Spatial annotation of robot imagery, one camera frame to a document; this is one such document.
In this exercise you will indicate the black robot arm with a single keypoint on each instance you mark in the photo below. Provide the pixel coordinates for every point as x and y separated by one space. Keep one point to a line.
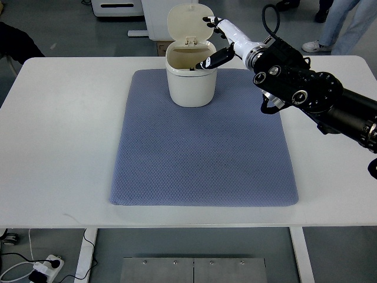
283 72

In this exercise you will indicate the cardboard box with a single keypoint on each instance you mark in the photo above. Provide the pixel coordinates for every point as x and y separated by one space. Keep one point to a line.
162 47

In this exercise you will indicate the white power strip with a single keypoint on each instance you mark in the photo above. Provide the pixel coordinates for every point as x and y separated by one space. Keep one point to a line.
47 270

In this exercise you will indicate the black chair at left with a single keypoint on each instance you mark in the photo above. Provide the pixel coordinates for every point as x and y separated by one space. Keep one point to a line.
17 45

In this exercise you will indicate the right white table leg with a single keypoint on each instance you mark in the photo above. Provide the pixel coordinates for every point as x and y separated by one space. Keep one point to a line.
301 255

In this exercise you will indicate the blue-grey textured mat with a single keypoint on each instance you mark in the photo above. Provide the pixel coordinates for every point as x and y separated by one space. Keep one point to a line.
227 153

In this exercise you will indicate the left white table leg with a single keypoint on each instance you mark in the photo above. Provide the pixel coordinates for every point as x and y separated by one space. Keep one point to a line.
85 260

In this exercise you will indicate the black shoes person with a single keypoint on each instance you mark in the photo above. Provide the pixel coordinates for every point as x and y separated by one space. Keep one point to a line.
321 15

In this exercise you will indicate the white pedestal furniture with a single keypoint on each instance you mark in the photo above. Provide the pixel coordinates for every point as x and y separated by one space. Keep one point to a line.
155 15

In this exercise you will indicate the caster wheel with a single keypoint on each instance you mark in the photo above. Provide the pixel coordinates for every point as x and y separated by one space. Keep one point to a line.
8 238

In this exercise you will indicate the metal floor plate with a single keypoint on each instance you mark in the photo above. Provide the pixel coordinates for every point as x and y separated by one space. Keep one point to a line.
193 270

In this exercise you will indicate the white cabinet with black slot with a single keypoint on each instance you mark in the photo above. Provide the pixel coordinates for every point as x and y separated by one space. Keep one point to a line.
118 10

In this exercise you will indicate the white table leg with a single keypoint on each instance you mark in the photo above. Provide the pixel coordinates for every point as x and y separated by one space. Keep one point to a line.
85 260
301 255

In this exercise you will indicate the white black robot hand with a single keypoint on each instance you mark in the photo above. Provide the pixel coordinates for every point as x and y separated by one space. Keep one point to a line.
240 46

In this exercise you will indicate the white trash bin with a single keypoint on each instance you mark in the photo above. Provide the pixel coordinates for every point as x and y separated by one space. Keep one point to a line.
188 86

